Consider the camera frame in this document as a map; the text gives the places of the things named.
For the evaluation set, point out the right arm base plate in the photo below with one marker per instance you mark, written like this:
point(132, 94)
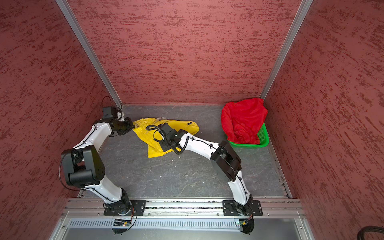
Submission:
point(232, 208)

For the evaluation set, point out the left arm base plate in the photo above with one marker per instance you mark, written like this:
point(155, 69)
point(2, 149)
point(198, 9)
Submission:
point(138, 207)

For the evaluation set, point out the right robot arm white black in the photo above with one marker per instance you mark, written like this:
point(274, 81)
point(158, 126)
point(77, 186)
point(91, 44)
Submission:
point(224, 159)

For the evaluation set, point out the aluminium mounting rail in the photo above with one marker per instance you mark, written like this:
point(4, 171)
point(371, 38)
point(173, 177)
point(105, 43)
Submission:
point(273, 208)

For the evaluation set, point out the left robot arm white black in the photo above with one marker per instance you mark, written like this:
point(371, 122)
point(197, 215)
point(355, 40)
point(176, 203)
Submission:
point(81, 167)

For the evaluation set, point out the white perforated vent strip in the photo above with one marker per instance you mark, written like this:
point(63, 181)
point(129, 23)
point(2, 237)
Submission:
point(168, 224)

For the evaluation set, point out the green plastic basket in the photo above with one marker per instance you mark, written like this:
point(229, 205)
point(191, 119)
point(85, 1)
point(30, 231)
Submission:
point(263, 137)

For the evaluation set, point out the circuit board with wires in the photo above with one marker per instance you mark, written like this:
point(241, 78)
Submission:
point(121, 226)
point(246, 226)

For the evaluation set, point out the right circuit board with wires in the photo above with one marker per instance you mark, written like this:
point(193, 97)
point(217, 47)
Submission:
point(246, 226)

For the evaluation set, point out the red shorts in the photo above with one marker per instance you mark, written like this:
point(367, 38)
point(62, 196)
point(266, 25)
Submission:
point(241, 121)

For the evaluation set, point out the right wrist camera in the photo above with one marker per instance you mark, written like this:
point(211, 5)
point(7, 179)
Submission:
point(167, 131)

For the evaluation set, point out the yellow shorts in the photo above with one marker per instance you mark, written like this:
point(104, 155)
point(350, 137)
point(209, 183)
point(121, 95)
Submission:
point(154, 148)

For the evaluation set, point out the left circuit board with wires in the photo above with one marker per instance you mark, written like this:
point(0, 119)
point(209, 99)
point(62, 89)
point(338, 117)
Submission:
point(121, 226)

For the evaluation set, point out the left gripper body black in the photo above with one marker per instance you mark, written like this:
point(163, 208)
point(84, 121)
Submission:
point(124, 126)

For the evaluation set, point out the corner aluminium profile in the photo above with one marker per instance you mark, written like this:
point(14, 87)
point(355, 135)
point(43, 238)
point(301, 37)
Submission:
point(79, 33)
point(290, 37)

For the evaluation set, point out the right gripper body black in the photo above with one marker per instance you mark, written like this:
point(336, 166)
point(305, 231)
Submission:
point(166, 143)

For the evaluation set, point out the left corner aluminium profile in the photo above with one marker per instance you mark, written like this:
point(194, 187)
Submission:
point(79, 33)

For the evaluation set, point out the right corner aluminium profile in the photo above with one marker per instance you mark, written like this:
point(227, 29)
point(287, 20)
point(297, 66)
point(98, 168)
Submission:
point(290, 37)

